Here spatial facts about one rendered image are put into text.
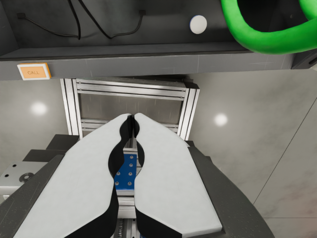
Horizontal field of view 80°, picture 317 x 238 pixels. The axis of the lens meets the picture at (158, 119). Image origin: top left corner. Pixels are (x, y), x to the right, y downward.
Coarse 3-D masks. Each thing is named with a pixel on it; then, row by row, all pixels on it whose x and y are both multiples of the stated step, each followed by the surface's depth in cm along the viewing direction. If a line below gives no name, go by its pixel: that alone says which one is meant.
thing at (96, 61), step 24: (24, 48) 46; (48, 48) 46; (72, 48) 45; (96, 48) 45; (120, 48) 44; (144, 48) 44; (168, 48) 44; (192, 48) 43; (216, 48) 43; (240, 48) 42; (0, 72) 37; (72, 72) 38; (96, 72) 39; (120, 72) 39; (144, 72) 39; (168, 72) 40; (192, 72) 40; (216, 72) 41
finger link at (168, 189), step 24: (144, 120) 11; (144, 144) 9; (168, 144) 9; (144, 168) 8; (168, 168) 8; (192, 168) 8; (144, 192) 7; (168, 192) 7; (192, 192) 7; (144, 216) 6; (168, 216) 6; (192, 216) 6; (216, 216) 6
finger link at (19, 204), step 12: (60, 156) 9; (48, 168) 8; (36, 180) 7; (48, 180) 7; (24, 192) 7; (36, 192) 7; (0, 204) 7; (12, 204) 7; (24, 204) 7; (0, 216) 6; (12, 216) 6; (24, 216) 6; (0, 228) 6; (12, 228) 6
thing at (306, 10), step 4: (300, 0) 19; (304, 0) 19; (308, 0) 18; (312, 0) 18; (316, 0) 18; (300, 4) 19; (304, 4) 18; (308, 4) 18; (312, 4) 18; (316, 4) 18; (304, 8) 19; (308, 8) 18; (312, 8) 18; (316, 8) 18; (304, 12) 19; (308, 12) 18; (312, 12) 18; (316, 12) 17; (308, 16) 18; (312, 16) 18; (316, 16) 17
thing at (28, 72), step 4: (24, 68) 36; (28, 68) 36; (32, 68) 36; (36, 68) 36; (40, 68) 36; (48, 68) 37; (24, 72) 36; (28, 72) 37; (32, 72) 37; (36, 72) 37; (40, 72) 37; (44, 72) 37; (48, 72) 37; (24, 76) 37; (28, 76) 37; (32, 76) 37; (36, 76) 37; (40, 76) 37; (44, 76) 37
